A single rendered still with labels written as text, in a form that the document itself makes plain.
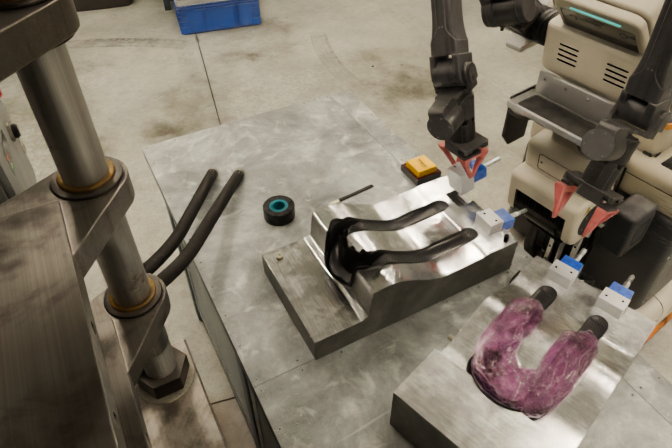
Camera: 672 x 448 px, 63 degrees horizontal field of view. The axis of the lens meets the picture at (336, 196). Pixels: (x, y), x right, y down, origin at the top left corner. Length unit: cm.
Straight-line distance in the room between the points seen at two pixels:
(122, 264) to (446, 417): 56
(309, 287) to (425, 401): 35
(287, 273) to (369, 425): 35
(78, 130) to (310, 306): 59
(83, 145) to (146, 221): 195
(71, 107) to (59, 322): 25
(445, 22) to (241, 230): 68
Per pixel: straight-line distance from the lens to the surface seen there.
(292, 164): 156
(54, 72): 70
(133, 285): 92
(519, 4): 137
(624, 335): 122
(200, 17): 431
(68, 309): 64
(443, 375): 100
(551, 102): 146
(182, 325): 224
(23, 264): 71
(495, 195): 278
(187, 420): 112
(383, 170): 154
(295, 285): 116
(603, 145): 105
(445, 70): 114
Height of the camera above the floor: 175
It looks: 41 degrees down
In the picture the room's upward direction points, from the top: straight up
